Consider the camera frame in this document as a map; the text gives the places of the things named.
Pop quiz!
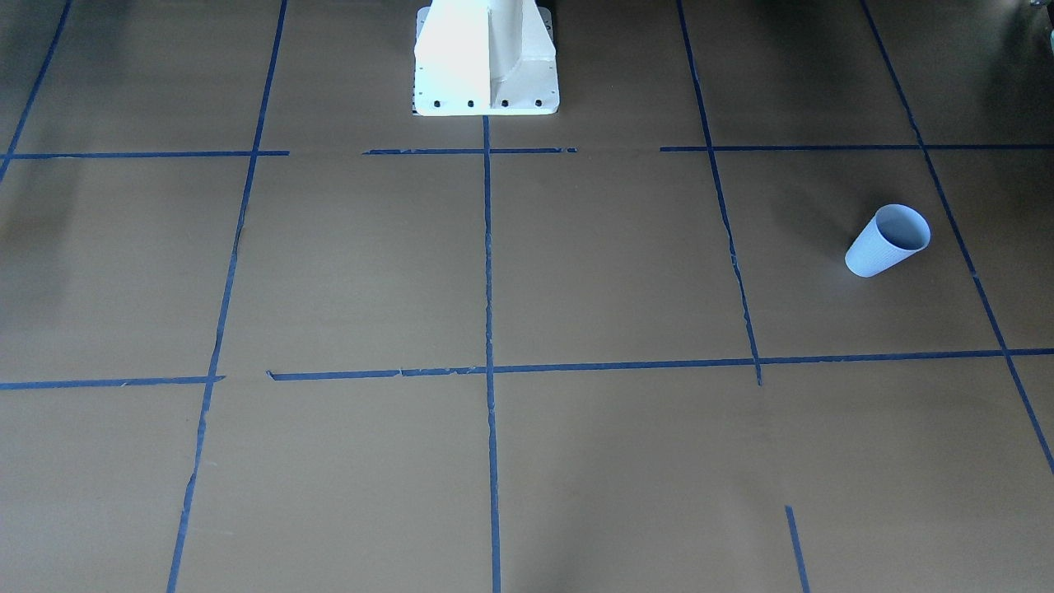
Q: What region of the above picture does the blue paper cup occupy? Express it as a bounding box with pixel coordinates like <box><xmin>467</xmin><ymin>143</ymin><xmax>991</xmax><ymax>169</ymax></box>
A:
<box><xmin>844</xmin><ymin>205</ymin><xmax>932</xmax><ymax>278</ymax></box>

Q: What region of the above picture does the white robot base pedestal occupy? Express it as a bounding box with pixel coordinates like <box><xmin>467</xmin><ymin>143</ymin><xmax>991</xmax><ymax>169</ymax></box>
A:
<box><xmin>412</xmin><ymin>1</ymin><xmax>561</xmax><ymax>117</ymax></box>

